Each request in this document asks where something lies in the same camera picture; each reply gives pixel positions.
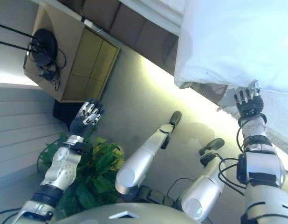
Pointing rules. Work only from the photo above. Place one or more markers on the silver right robot leg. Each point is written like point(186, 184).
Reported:
point(204, 186)

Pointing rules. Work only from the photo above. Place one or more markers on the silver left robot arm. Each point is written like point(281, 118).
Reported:
point(60, 168)

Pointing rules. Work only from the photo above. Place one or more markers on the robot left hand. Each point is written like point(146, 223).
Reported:
point(87, 119)

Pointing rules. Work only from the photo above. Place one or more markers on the green leafy plant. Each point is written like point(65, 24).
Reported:
point(99, 168)

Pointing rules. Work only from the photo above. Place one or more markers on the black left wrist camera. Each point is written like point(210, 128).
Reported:
point(82, 147)

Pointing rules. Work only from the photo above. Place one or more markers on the brown upholstered bed frame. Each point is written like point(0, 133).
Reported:
point(139, 30)

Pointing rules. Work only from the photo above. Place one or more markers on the white duvet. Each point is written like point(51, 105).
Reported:
point(228, 42)

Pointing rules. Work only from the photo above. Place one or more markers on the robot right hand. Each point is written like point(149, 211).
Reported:
point(250, 105)

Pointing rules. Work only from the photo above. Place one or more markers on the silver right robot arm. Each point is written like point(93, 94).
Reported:
point(260, 168)

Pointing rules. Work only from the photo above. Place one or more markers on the silver robot leg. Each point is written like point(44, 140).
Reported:
point(139, 158)
point(204, 186)

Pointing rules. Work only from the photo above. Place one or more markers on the wooden nightstand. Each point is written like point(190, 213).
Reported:
point(92, 63)

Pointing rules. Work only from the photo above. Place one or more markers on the black floor box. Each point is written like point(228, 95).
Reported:
point(62, 112)

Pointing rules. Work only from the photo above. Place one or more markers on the grey robot torso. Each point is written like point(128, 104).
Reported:
point(125, 214)

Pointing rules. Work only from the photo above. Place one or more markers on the silver left robot leg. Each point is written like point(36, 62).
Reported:
point(139, 158)

